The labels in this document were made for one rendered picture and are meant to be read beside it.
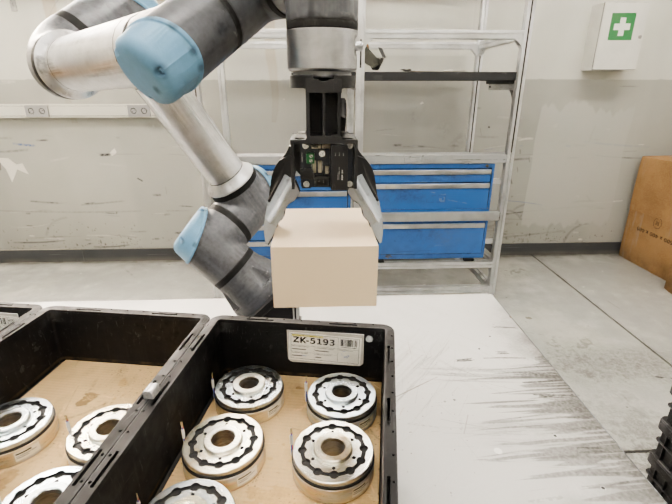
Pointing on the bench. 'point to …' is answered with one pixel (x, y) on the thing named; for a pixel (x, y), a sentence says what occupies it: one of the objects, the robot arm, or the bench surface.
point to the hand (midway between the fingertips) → (323, 241)
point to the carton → (324, 259)
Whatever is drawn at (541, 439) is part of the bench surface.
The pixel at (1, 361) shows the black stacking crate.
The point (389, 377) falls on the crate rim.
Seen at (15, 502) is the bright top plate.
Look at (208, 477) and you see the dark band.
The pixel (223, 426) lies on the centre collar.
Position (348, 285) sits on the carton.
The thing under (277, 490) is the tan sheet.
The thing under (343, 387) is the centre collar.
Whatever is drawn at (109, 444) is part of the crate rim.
